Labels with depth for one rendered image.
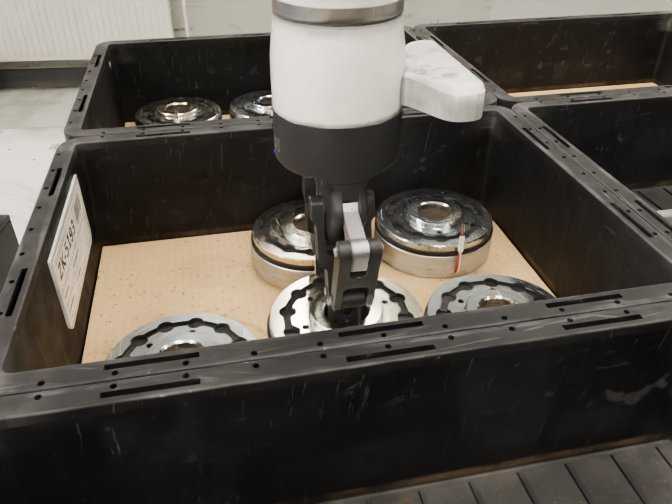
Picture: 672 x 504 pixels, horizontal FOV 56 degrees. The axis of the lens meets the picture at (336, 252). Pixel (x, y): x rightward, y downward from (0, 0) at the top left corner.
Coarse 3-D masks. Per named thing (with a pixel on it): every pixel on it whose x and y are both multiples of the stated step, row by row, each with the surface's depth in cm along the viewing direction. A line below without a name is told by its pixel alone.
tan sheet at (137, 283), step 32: (128, 256) 56; (160, 256) 56; (192, 256) 56; (224, 256) 56; (512, 256) 56; (96, 288) 52; (128, 288) 52; (160, 288) 52; (192, 288) 52; (224, 288) 52; (256, 288) 52; (416, 288) 52; (544, 288) 52; (96, 320) 48; (128, 320) 48; (256, 320) 48; (96, 352) 46
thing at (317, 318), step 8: (320, 296) 42; (312, 304) 41; (320, 304) 41; (376, 304) 41; (312, 312) 40; (320, 312) 40; (368, 312) 41; (376, 312) 40; (312, 320) 40; (320, 320) 40; (328, 320) 40; (368, 320) 40; (376, 320) 40; (320, 328) 39; (328, 328) 39; (336, 328) 39
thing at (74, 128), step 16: (416, 32) 81; (96, 48) 75; (112, 48) 76; (96, 64) 70; (96, 80) 65; (80, 96) 61; (80, 112) 58; (64, 128) 54; (80, 128) 54; (112, 128) 54; (128, 128) 54; (144, 128) 54; (160, 128) 54; (176, 128) 54
